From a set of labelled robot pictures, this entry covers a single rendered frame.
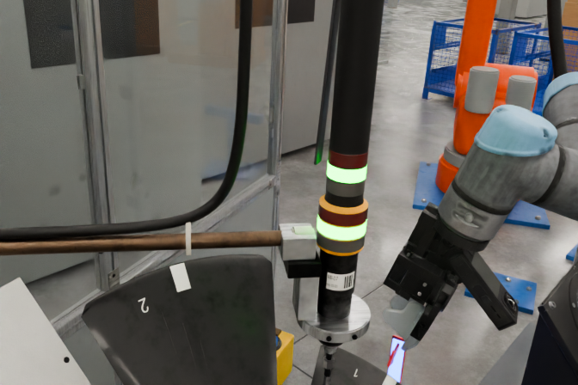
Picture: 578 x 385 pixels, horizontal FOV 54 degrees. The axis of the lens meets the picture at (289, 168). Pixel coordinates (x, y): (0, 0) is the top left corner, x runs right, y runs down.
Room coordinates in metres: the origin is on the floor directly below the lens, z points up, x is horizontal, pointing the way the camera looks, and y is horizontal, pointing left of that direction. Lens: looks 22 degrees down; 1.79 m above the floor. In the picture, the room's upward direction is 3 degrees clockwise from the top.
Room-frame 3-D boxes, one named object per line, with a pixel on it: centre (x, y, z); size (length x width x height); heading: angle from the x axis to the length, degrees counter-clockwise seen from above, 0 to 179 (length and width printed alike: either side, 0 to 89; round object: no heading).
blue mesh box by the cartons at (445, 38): (7.31, -2.39, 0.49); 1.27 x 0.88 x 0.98; 138
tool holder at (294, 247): (0.45, -0.04, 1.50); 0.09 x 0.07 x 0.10; 100
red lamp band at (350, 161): (0.45, -0.05, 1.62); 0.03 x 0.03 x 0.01
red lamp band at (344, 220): (0.45, -0.05, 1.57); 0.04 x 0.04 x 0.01
